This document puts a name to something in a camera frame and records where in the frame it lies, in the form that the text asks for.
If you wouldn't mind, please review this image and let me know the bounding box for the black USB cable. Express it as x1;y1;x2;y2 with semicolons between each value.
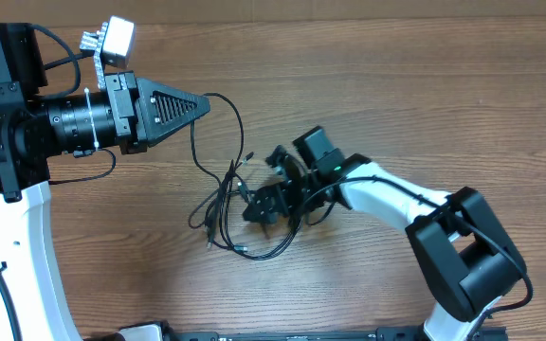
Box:
187;92;302;261

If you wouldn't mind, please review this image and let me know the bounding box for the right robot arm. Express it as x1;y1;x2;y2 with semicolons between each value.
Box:
238;126;533;340

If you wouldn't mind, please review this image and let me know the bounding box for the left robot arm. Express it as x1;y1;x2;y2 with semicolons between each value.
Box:
0;16;210;340

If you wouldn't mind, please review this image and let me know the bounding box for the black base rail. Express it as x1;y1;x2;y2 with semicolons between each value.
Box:
173;325;509;341

